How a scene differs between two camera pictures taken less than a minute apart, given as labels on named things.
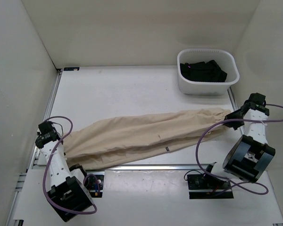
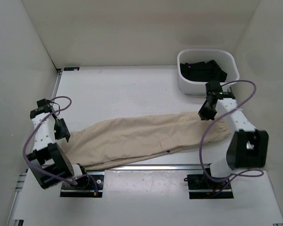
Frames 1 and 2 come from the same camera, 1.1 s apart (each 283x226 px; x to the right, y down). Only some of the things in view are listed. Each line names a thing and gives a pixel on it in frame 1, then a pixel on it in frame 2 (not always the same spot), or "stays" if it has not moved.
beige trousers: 129,137 stays
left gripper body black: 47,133 to 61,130
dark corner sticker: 71,68 stays
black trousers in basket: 201,71 stays
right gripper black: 233,125 to 205,116
